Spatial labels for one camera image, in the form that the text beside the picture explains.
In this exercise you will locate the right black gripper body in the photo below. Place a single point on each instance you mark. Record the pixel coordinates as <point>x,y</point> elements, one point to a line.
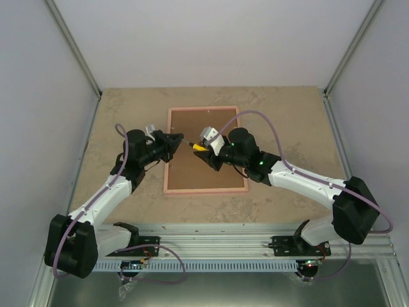
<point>235,159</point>

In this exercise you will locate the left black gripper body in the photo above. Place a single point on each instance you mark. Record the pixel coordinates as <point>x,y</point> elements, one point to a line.
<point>159,149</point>

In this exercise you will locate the yellow handled screwdriver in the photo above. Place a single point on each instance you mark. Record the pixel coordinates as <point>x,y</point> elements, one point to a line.
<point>196,147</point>

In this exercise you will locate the pink picture frame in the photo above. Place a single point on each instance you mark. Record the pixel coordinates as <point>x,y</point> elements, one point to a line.
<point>188,174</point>

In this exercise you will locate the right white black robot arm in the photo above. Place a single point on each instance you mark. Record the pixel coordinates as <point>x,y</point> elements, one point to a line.
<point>351,217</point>

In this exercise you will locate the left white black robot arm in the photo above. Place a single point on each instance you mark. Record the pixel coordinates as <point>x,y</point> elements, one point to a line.
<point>76,241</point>

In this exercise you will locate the clear plastic bag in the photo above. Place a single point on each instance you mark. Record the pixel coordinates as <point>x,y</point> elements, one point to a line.
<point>125,288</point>

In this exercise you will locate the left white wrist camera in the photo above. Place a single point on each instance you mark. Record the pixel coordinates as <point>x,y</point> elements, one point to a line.
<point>149,130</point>

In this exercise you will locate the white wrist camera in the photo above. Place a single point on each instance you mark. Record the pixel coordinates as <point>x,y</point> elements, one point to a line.
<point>211,137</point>
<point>149,130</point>

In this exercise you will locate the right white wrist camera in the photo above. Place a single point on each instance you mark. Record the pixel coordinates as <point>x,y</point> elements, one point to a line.
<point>211,137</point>

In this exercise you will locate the aluminium rail platform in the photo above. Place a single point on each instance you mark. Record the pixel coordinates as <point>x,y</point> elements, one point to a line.
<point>250,241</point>

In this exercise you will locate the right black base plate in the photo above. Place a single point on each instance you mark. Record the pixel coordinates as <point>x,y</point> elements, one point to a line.
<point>289,246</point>

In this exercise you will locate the light blue cable duct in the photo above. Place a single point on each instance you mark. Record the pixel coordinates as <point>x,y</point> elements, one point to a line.
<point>135,266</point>

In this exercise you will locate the aluminium corner post left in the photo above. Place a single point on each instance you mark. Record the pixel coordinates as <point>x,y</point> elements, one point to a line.
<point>72,45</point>

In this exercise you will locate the aluminium corner post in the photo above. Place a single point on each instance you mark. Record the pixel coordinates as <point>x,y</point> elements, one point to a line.
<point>370,16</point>
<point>72,45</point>

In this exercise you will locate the aluminium corner post right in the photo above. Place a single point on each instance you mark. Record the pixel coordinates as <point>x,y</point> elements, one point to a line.
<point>370,16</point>

